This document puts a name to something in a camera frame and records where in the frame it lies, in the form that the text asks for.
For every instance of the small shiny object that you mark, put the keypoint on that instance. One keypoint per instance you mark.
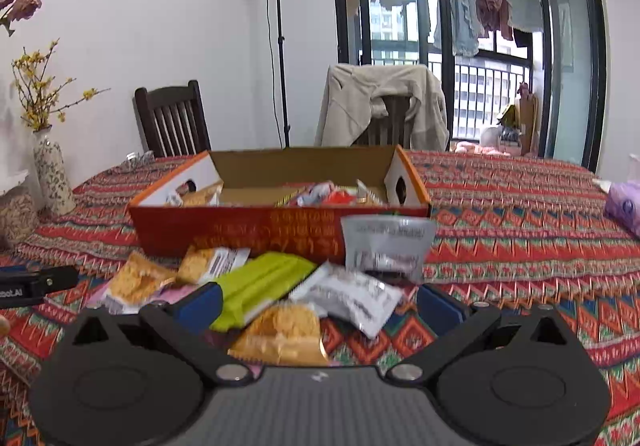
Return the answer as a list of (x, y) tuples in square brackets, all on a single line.
[(140, 158)]

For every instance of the patterned red tablecloth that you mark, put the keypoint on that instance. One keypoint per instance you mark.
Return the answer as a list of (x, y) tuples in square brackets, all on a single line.
[(525, 266)]

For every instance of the yellow white snack packet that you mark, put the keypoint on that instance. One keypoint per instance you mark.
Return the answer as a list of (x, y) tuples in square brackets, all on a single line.
[(200, 198), (210, 263)]

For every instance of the beige jacket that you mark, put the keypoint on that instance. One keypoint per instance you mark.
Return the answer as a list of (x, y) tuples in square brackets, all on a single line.
[(345, 106)]

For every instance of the pink artificial flowers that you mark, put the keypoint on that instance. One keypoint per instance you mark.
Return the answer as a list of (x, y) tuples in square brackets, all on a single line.
[(27, 1)]

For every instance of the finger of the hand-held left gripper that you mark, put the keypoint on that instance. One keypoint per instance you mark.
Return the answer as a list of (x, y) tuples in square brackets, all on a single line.
[(14, 271), (55, 280)]

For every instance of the white printed snack packet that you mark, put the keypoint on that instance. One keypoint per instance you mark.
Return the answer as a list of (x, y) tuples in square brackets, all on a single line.
[(350, 296)]

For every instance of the grey foil snack packet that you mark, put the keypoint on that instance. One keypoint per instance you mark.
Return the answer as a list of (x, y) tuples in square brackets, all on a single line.
[(390, 246)]

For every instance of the purple tissue pack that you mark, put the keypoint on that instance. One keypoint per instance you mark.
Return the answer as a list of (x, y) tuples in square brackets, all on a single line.
[(625, 206)]

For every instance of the yellow flower branches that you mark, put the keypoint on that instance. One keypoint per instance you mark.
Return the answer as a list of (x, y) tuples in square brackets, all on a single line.
[(37, 111)]

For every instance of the red cardboard box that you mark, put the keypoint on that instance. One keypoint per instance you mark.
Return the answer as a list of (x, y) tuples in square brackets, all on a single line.
[(200, 231)]

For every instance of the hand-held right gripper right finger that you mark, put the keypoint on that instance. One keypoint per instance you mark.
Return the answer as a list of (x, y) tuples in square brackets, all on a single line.
[(440, 306)]

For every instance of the small wooden cabinet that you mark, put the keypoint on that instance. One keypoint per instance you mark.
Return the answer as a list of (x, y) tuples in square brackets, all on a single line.
[(529, 126)]

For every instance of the yellow cracker packet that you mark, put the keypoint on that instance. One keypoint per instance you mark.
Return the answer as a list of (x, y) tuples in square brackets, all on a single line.
[(140, 278), (280, 331)]

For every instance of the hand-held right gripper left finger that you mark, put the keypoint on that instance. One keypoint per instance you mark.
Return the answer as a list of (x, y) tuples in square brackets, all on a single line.
[(200, 302)]

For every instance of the leaf patterned white vase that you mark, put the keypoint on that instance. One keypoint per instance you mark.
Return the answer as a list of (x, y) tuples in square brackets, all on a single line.
[(52, 176)]

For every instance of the dark wooden chair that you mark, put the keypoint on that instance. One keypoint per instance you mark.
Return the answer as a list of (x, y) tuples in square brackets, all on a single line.
[(170, 121)]

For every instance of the black hanging garment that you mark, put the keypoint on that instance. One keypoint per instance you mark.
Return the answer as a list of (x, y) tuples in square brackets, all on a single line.
[(522, 37)]

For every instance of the wooden chair under jacket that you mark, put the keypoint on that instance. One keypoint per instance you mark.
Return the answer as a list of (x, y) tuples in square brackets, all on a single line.
[(395, 126)]

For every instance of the woven basket white cloth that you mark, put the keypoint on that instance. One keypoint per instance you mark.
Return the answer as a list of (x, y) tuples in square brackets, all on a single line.
[(17, 221)]

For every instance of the white bag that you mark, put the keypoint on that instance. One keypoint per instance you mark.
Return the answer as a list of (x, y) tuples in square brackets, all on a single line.
[(491, 136)]

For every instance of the white hanging garment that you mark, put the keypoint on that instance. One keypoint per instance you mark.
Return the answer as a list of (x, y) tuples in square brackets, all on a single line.
[(525, 1)]

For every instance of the green snack packet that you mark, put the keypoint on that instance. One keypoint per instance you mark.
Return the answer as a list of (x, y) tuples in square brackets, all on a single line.
[(260, 281)]

